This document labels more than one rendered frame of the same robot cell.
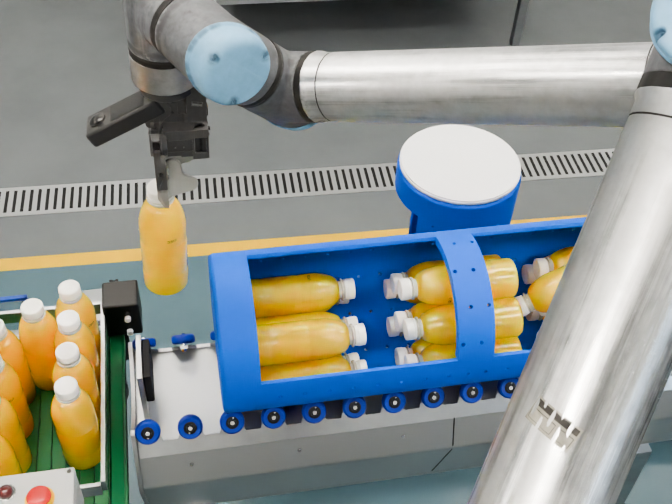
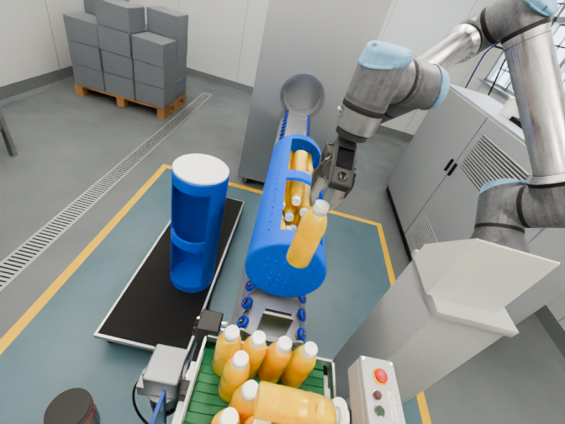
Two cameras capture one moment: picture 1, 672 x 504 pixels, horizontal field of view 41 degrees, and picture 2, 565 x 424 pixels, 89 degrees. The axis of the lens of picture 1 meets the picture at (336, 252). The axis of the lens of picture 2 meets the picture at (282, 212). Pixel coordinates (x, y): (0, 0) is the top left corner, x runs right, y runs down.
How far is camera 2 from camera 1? 143 cm
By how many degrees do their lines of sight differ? 60
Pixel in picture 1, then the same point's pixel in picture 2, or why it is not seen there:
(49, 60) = not seen: outside the picture
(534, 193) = (112, 198)
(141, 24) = (404, 85)
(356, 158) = (17, 241)
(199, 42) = (444, 76)
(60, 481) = (369, 363)
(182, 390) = not seen: hidden behind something
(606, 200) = (546, 60)
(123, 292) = (211, 318)
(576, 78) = (462, 48)
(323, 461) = not seen: hidden behind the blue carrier
